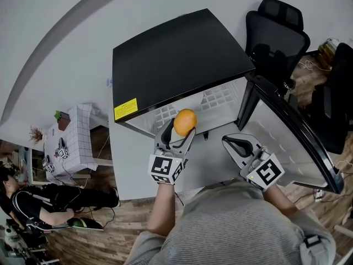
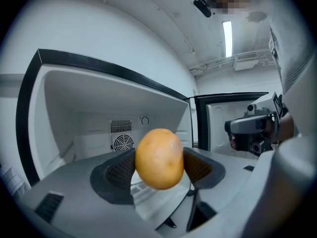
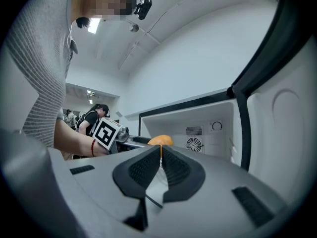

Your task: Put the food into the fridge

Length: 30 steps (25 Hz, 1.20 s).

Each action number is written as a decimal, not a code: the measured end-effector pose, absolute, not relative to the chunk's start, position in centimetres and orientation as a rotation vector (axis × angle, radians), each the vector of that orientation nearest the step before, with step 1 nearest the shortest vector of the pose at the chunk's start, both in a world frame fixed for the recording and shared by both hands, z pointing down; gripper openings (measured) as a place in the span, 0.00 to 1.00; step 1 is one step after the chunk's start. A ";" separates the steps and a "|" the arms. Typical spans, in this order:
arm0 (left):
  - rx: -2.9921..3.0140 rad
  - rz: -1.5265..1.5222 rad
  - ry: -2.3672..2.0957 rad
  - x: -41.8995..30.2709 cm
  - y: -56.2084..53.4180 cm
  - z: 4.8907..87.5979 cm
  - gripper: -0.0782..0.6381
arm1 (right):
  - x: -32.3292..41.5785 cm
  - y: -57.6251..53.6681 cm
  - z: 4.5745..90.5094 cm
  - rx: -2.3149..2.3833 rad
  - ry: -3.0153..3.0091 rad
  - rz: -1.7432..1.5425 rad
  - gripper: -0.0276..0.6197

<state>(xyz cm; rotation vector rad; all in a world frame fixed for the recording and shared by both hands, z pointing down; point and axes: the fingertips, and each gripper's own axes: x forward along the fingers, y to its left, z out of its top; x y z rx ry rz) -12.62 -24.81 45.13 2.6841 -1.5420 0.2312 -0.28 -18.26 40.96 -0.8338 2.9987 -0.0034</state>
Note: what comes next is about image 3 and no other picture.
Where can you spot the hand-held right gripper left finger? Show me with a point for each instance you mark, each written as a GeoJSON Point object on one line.
{"type": "Point", "coordinates": [104, 182]}

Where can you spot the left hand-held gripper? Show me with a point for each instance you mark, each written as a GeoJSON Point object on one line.
{"type": "Point", "coordinates": [105, 133]}

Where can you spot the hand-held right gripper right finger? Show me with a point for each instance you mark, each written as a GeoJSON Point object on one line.
{"type": "Point", "coordinates": [218, 182]}

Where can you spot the orange fruit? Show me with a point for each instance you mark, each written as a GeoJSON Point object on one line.
{"type": "Point", "coordinates": [161, 140]}

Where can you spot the white mini fridge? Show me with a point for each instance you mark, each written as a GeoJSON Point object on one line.
{"type": "Point", "coordinates": [173, 118]}

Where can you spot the person's left forearm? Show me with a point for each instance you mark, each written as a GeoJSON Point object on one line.
{"type": "Point", "coordinates": [74, 140]}

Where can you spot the ceiling light in next room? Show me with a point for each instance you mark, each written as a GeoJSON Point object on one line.
{"type": "Point", "coordinates": [90, 97]}

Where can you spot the round ceiling smoke detector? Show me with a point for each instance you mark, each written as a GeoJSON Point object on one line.
{"type": "Point", "coordinates": [133, 28]}

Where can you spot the long ceiling light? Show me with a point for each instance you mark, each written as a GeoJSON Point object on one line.
{"type": "Point", "coordinates": [94, 25]}

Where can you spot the person's grey striped shirt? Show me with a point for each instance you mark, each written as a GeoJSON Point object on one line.
{"type": "Point", "coordinates": [42, 58]}

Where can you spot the black head-worn camera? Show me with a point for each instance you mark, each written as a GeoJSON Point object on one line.
{"type": "Point", "coordinates": [143, 7]}

